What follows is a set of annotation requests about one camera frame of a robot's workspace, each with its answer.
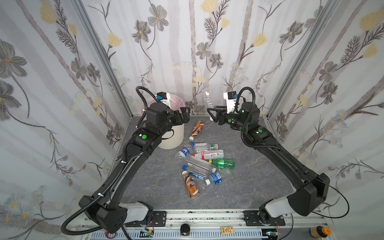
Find clear ribbed bottle white cap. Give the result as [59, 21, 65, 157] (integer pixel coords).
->
[202, 88, 215, 109]

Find small pepsi bottle blue cap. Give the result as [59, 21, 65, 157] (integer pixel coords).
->
[176, 147, 191, 159]

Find clear bottle green cap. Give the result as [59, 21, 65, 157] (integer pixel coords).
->
[191, 142, 219, 152]

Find clear bottle red cap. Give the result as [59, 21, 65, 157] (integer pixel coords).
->
[193, 150, 224, 160]

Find green plastic bottle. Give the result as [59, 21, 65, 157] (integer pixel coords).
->
[209, 158, 235, 169]

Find clear square bottle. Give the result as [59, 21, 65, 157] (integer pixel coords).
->
[185, 155, 217, 173]

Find clear bottle blue cap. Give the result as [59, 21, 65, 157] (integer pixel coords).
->
[182, 165, 209, 180]

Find brown coffee bottle front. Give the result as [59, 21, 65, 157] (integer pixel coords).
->
[182, 171, 200, 199]

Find brown coffee bottle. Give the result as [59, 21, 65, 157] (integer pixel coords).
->
[182, 171, 200, 199]
[189, 121, 205, 141]

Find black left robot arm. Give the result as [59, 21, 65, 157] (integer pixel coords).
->
[61, 86, 191, 236]

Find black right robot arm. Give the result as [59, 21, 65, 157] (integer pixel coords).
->
[207, 87, 331, 225]

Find pink bin liner bag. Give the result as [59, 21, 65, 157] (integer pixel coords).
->
[140, 94, 186, 114]

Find brown coffee bottle near bin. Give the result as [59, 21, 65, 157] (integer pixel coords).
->
[189, 121, 205, 141]

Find cream plastic waste bin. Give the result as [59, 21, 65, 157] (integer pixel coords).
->
[158, 124, 185, 150]

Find clear bottle blue label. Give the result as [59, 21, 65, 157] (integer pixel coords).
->
[205, 168, 232, 186]

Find black round knob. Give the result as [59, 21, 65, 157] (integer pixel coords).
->
[180, 224, 191, 236]

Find small wooden tag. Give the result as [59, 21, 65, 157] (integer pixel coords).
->
[221, 227, 235, 235]

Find red scissors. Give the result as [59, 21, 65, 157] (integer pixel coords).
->
[105, 232, 117, 239]

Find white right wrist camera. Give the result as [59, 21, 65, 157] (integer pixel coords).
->
[223, 91, 238, 114]

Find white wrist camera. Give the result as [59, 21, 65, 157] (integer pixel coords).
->
[157, 92, 171, 108]
[223, 91, 238, 114]

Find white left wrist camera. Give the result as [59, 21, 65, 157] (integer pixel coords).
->
[157, 92, 171, 108]

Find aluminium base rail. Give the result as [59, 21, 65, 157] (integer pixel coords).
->
[82, 209, 329, 240]

